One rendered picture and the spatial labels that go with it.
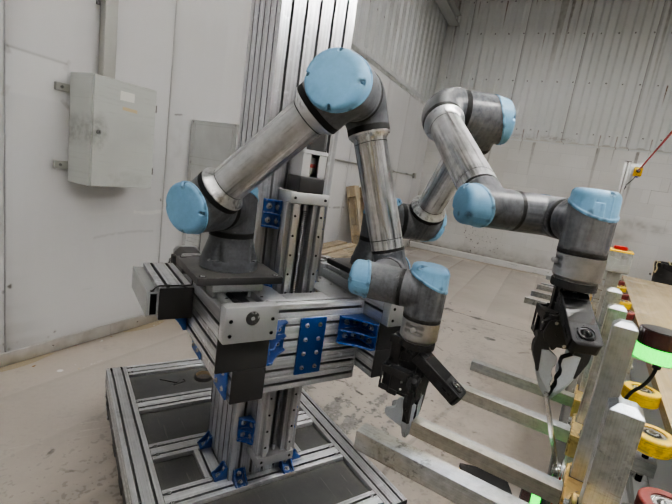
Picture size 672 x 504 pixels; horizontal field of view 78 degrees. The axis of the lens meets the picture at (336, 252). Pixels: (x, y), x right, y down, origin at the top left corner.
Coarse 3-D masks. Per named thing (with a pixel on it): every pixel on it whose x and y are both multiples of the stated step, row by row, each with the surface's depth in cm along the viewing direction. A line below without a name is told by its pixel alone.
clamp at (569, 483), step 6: (570, 468) 75; (564, 474) 75; (564, 480) 72; (570, 480) 72; (576, 480) 72; (564, 486) 70; (570, 486) 70; (576, 486) 70; (564, 492) 69; (570, 492) 69
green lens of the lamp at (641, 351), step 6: (636, 342) 67; (636, 348) 67; (642, 348) 66; (648, 348) 65; (636, 354) 66; (642, 354) 65; (648, 354) 65; (654, 354) 64; (660, 354) 64; (666, 354) 63; (648, 360) 65; (654, 360) 64; (660, 360) 64; (666, 360) 63; (666, 366) 64
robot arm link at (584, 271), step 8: (560, 256) 70; (568, 256) 68; (576, 256) 74; (560, 264) 69; (568, 264) 68; (576, 264) 67; (584, 264) 67; (592, 264) 67; (600, 264) 67; (552, 272) 71; (560, 272) 69; (568, 272) 68; (576, 272) 67; (584, 272) 67; (592, 272) 67; (600, 272) 67; (568, 280) 69; (576, 280) 68; (584, 280) 67; (592, 280) 67; (600, 280) 68
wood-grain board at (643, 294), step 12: (624, 276) 300; (636, 288) 257; (648, 288) 263; (660, 288) 270; (636, 300) 220; (648, 300) 225; (660, 300) 230; (636, 312) 192; (648, 312) 196; (660, 312) 200; (636, 324) 176; (660, 324) 177; (648, 372) 127; (660, 372) 121; (660, 384) 112; (660, 408) 102
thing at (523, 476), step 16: (416, 416) 86; (416, 432) 84; (432, 432) 82; (448, 432) 82; (448, 448) 81; (464, 448) 79; (480, 448) 79; (480, 464) 77; (496, 464) 76; (512, 464) 75; (512, 480) 75; (528, 480) 73; (544, 480) 72; (560, 480) 73; (544, 496) 72
